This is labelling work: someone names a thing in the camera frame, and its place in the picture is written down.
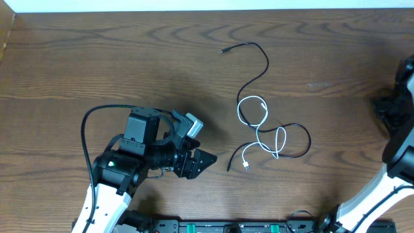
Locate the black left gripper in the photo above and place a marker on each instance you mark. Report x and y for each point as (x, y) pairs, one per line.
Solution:
(184, 168)

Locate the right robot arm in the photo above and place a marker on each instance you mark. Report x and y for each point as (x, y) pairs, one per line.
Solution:
(394, 181)

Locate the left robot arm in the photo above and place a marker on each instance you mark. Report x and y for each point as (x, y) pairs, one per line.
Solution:
(154, 139)

